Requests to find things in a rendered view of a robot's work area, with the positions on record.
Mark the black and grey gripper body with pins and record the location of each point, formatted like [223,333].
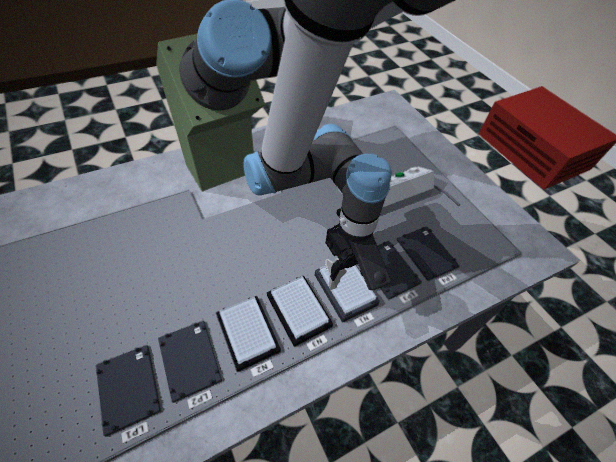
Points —
[339,244]

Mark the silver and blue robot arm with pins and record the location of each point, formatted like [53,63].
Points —
[234,40]

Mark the white label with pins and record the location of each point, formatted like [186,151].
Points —
[409,296]
[134,432]
[317,342]
[447,279]
[364,319]
[262,368]
[199,399]

